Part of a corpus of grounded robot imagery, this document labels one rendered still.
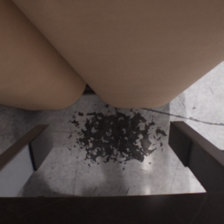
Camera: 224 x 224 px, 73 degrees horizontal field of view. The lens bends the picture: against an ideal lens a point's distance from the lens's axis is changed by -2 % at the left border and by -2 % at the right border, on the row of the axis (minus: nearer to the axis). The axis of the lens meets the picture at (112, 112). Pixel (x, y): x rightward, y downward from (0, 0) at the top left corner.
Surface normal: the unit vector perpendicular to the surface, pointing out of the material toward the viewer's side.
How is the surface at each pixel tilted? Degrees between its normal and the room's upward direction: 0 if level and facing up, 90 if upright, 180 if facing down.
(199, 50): 90
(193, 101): 0
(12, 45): 90
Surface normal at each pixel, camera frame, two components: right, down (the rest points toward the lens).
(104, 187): -0.11, -0.12
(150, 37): 0.00, 0.99
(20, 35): 0.90, 0.41
